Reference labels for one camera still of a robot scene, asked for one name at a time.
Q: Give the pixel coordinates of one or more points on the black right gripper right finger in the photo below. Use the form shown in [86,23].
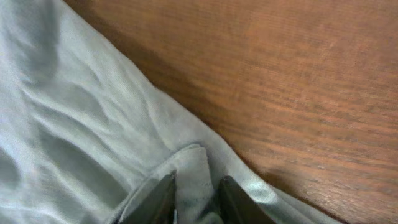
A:
[237,207]

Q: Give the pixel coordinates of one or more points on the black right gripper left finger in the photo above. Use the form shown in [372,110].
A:
[158,207]

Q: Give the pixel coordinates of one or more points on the light blue polo shirt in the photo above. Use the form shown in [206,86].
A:
[85,136]

